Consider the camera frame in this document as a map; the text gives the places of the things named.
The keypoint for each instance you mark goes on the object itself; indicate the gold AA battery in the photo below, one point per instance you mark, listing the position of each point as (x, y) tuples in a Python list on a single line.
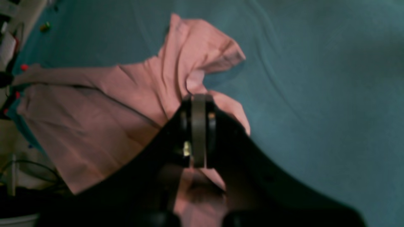
[(45, 27)]

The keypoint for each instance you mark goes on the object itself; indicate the blue table cloth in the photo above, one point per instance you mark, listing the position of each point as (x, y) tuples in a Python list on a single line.
[(322, 84)]

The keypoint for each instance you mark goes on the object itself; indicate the orange handled screwdriver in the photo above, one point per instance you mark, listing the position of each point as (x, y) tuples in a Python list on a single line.
[(24, 67)]

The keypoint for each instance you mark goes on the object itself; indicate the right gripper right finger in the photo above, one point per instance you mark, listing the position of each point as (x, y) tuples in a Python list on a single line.
[(260, 193)]

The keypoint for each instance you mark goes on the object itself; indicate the pink T-shirt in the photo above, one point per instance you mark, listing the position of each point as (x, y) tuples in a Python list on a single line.
[(91, 121)]

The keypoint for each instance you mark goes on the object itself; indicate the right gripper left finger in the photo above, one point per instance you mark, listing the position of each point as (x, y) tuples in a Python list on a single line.
[(140, 194)]

